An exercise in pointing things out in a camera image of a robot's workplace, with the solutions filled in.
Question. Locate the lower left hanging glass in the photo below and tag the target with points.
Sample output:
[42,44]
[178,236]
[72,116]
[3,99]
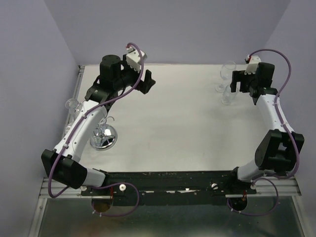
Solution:
[68,127]

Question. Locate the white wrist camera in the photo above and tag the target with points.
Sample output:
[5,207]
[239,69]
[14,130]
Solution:
[133,59]
[252,64]

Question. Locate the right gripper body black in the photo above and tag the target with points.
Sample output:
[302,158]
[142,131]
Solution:
[246,81]

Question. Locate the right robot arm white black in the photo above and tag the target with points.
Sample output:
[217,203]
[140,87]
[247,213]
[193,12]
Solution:
[277,154]

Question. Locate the removed wine glass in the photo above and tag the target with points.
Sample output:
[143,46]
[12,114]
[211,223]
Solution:
[226,75]
[228,96]

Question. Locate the aluminium rail frame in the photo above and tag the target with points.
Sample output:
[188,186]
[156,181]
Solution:
[180,125]

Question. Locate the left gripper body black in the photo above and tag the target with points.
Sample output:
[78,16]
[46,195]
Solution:
[143,86]

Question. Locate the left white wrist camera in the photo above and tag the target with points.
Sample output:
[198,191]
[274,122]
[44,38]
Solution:
[133,59]

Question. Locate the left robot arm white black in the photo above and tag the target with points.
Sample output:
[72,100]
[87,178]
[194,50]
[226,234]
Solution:
[62,163]

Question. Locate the upper left hanging glass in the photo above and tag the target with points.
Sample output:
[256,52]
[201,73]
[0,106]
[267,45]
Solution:
[74,107]

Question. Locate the hanging glass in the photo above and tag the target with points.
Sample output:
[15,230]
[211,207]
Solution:
[74,107]
[68,127]

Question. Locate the chrome wine glass rack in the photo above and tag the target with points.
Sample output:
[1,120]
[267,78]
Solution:
[104,136]

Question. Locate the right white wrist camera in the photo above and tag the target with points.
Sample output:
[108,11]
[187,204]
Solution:
[252,64]

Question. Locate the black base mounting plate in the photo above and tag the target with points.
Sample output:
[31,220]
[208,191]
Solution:
[170,188]

